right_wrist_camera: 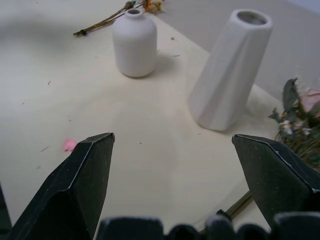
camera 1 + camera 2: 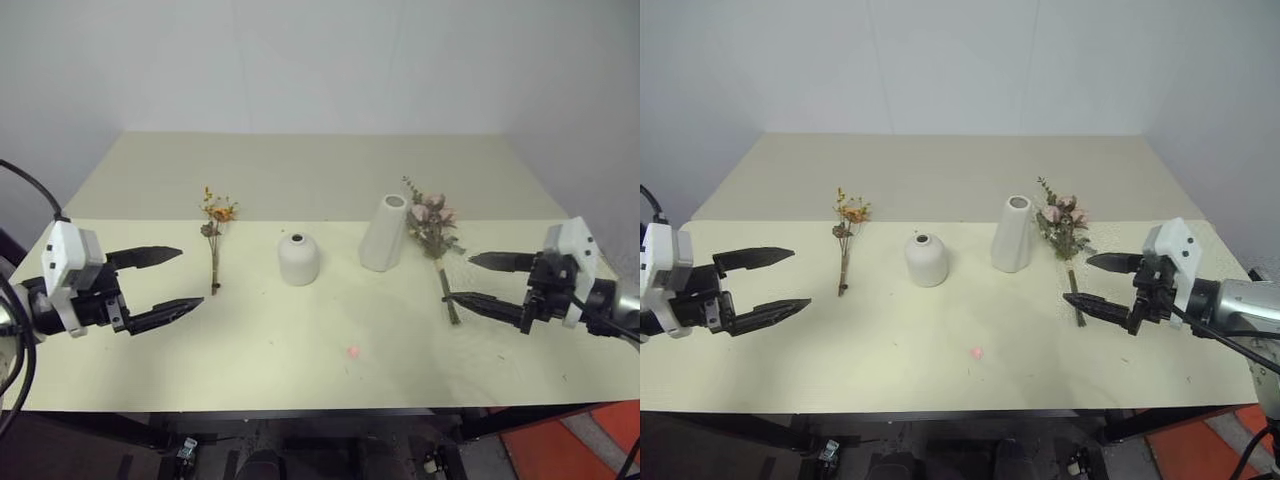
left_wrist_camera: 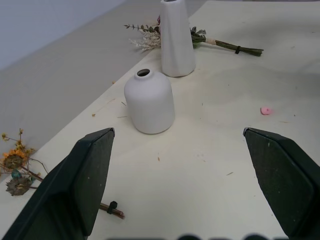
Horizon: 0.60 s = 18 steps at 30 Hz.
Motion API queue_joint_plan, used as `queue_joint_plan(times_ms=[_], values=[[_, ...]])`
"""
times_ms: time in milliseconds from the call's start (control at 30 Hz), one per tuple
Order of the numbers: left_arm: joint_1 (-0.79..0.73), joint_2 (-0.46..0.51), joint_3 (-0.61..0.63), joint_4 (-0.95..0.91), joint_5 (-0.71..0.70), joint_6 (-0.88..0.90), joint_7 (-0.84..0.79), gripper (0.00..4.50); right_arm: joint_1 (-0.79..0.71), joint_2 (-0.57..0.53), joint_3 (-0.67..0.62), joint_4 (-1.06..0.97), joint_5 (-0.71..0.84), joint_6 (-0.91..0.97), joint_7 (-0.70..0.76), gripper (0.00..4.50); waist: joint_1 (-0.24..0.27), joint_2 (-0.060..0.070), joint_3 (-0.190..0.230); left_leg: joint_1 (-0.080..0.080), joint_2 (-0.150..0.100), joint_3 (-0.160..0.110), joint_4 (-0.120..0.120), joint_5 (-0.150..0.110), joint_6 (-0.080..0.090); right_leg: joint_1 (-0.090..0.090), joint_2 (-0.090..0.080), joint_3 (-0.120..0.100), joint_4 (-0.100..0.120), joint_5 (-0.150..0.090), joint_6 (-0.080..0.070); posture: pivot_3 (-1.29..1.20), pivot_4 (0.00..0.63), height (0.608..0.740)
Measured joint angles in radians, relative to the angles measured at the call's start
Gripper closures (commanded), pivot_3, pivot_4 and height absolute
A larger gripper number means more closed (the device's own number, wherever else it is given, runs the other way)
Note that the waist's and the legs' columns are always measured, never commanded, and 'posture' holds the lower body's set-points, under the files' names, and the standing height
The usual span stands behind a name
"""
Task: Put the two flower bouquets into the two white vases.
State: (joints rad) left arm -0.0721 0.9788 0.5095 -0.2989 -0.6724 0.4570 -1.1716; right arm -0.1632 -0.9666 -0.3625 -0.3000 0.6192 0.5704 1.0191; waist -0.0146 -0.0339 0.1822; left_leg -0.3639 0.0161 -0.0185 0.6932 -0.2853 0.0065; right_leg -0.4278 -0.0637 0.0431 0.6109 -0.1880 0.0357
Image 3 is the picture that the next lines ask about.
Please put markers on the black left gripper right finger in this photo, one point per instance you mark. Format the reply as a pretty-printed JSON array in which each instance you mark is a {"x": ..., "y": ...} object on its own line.
[{"x": 282, "y": 180}]

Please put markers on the small pink petal scrap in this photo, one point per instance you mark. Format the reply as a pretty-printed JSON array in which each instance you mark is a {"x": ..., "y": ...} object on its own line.
[{"x": 266, "y": 110}]

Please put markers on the short round white vase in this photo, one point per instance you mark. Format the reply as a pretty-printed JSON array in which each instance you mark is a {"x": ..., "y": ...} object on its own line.
[{"x": 150, "y": 102}]

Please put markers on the dried yellow sunflower bouquet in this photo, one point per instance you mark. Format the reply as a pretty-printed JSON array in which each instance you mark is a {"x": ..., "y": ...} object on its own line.
[{"x": 17, "y": 162}]

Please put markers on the tall white faceted vase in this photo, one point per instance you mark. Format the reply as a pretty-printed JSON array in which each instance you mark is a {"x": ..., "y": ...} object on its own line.
[{"x": 176, "y": 42}]

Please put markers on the dried green white flower bouquet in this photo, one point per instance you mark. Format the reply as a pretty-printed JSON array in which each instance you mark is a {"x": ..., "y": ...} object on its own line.
[{"x": 150, "y": 37}]

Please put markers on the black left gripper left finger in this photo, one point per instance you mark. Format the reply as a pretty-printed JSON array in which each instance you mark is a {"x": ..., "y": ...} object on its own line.
[{"x": 75, "y": 190}]

